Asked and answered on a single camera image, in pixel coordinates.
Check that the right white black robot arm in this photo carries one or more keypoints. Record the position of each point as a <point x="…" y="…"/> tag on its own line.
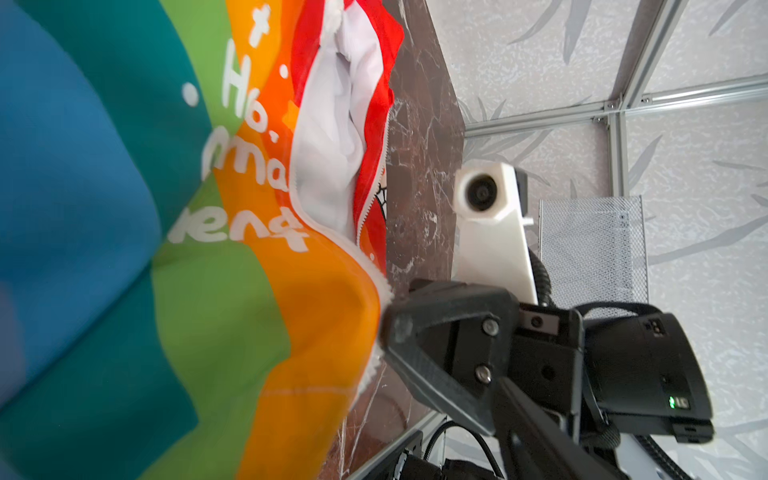
<point x="640" y="377"/>

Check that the rainbow striped kids jacket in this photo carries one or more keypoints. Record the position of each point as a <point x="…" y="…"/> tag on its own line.
<point x="192" y="237"/>

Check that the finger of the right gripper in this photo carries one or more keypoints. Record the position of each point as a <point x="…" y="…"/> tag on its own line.
<point x="449" y="342"/>
<point x="553" y="453"/>

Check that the aluminium cage frame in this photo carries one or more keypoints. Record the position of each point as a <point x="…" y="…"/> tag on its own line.
<point x="634" y="98"/>

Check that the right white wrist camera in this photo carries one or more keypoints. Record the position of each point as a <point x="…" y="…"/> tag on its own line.
<point x="492" y="248"/>

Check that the white wire mesh basket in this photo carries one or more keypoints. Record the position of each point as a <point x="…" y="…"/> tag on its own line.
<point x="594" y="250"/>

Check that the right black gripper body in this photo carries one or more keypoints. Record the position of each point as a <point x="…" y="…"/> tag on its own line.
<point x="547" y="358"/>

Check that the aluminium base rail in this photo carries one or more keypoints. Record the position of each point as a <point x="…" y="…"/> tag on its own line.
<point x="384" y="464"/>

